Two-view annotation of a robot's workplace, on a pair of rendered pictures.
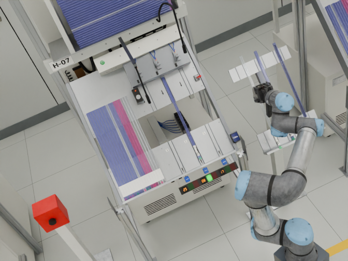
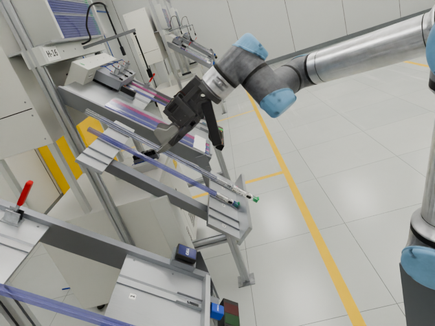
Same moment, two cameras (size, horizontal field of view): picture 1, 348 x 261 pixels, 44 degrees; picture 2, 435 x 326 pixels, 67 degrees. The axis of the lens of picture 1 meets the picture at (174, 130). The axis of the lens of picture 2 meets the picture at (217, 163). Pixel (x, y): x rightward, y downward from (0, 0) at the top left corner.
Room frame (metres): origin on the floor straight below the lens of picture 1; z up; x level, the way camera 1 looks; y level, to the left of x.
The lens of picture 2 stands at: (1.25, 0.32, 1.26)
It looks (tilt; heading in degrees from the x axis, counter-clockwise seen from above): 22 degrees down; 284
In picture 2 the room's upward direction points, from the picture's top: 19 degrees counter-clockwise
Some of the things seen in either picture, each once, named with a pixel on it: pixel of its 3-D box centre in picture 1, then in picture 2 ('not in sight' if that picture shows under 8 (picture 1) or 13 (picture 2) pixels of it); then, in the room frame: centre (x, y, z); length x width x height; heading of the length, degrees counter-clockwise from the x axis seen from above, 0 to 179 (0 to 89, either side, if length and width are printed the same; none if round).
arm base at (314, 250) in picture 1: (300, 248); not in sight; (0.93, -0.37, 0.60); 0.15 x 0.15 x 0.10
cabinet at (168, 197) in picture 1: (161, 150); not in sight; (2.10, 0.13, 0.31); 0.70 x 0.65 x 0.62; 97
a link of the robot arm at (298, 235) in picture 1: (298, 235); not in sight; (0.93, -0.36, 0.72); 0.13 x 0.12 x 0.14; 54
